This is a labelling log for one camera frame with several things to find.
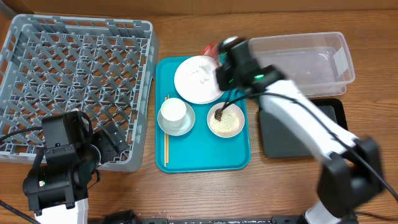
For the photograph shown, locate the red snack wrapper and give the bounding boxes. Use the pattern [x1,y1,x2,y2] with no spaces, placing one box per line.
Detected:
[202,43,218,58]

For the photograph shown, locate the brown food scrap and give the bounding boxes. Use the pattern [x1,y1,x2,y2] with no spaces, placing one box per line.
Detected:
[215,108,223,121]

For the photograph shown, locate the pink bowl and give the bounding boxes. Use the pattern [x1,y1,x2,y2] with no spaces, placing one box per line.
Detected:
[207,102,246,138]

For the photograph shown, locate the white rice pile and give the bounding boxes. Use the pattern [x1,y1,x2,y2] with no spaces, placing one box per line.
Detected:
[210,110,239,134]

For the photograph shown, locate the white paper cup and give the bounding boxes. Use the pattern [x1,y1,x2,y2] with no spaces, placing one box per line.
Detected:
[160,98,187,126]

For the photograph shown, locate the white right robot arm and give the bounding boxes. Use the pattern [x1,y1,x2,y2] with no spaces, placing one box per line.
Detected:
[216,37,386,223]

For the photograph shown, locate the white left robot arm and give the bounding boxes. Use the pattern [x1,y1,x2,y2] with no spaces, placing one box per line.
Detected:
[23,111,128,224]

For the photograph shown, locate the black waste tray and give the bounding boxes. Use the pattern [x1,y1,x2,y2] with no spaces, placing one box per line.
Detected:
[259,98,348,159]

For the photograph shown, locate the grey dishwasher rack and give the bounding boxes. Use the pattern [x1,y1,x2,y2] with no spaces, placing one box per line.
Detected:
[1,14,159,172]

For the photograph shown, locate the large white plate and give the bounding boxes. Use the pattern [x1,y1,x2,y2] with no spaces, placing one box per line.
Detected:
[174,55,224,105]

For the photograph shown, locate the teal serving tray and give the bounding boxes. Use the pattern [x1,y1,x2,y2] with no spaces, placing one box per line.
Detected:
[155,57,251,173]

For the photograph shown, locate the clear plastic bin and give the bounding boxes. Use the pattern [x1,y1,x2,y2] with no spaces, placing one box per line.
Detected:
[249,32,355,98]

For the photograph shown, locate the grey small bowl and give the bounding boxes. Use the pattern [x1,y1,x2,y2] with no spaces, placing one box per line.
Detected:
[157,103,195,136]

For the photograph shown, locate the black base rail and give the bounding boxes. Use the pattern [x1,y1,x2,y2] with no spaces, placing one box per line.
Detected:
[88,210,307,224]

